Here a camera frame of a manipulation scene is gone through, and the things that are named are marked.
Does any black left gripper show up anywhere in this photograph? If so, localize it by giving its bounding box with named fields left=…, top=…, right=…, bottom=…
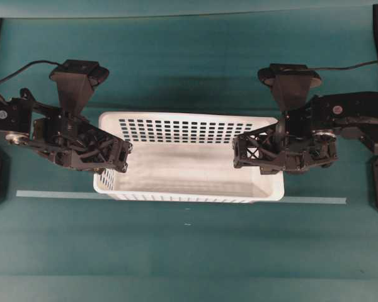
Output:
left=28, top=109, right=133, bottom=173

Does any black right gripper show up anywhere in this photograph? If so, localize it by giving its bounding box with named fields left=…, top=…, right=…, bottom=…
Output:
left=232, top=104, right=337, bottom=174

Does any white perforated plastic basket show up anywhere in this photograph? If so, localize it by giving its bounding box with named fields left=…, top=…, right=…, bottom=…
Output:
left=93, top=111, right=284, bottom=203

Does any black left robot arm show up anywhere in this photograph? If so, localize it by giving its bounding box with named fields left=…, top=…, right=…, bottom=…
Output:
left=0, top=88, right=133, bottom=174

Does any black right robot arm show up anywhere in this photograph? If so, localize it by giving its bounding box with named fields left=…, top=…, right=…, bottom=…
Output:
left=232, top=92, right=378, bottom=175

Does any light blue tape strip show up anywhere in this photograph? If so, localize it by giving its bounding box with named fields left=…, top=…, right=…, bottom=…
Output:
left=16, top=190, right=347, bottom=205

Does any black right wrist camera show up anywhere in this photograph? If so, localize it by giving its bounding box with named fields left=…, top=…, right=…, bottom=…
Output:
left=257, top=64, right=322, bottom=112

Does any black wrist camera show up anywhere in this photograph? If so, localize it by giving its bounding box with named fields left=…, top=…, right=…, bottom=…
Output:
left=49, top=60, right=110, bottom=115
left=257, top=64, right=322, bottom=112

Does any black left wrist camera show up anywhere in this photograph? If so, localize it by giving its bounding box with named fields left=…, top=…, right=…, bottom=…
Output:
left=49, top=60, right=110, bottom=115

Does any black right camera cable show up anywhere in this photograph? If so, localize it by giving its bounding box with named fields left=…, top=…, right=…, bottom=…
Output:
left=308, top=60, right=378, bottom=70

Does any black camera cable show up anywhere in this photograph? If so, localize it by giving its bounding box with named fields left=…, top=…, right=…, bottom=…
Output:
left=0, top=60, right=67, bottom=89
left=308, top=60, right=378, bottom=70

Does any black left camera cable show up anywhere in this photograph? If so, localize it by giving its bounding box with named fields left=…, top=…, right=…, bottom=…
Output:
left=0, top=60, right=67, bottom=89

